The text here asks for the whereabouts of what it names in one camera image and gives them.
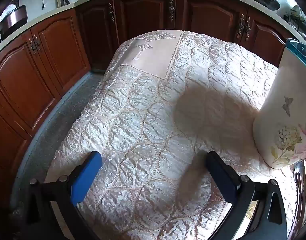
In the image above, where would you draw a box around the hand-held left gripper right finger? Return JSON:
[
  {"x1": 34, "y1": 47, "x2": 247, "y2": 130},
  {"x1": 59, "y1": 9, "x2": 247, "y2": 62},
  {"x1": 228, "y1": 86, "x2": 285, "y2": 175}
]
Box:
[{"x1": 205, "y1": 151, "x2": 287, "y2": 240}]

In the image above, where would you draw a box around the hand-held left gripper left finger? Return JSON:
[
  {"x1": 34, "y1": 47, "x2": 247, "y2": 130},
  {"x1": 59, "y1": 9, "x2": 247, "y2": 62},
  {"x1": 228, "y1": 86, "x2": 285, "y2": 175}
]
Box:
[{"x1": 26, "y1": 151, "x2": 103, "y2": 240}]

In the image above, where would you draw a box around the white floral utensil holder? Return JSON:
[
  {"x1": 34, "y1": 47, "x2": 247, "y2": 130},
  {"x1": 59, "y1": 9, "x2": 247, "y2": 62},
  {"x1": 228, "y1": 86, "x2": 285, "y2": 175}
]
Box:
[{"x1": 253, "y1": 38, "x2": 306, "y2": 170}]

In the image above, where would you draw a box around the cream quilted tablecloth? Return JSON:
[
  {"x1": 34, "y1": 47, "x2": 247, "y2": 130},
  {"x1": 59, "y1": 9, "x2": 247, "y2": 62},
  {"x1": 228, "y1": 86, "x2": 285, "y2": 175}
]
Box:
[{"x1": 44, "y1": 29, "x2": 297, "y2": 240}]

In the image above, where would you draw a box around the maroon rice cooker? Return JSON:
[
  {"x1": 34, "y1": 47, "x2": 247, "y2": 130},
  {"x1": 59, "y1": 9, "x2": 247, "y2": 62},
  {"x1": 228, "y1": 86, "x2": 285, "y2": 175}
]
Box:
[{"x1": 0, "y1": 3, "x2": 28, "y2": 34}]

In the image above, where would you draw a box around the brown wooden base cabinet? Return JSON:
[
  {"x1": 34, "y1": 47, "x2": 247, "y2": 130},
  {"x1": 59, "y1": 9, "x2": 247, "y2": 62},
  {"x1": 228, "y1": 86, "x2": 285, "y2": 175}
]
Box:
[{"x1": 0, "y1": 0, "x2": 297, "y2": 205}]

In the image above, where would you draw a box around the black wire dish rack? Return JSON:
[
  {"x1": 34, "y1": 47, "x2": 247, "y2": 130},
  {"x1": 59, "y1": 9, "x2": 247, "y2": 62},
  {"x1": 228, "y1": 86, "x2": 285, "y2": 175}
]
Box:
[{"x1": 283, "y1": 5, "x2": 306, "y2": 39}]

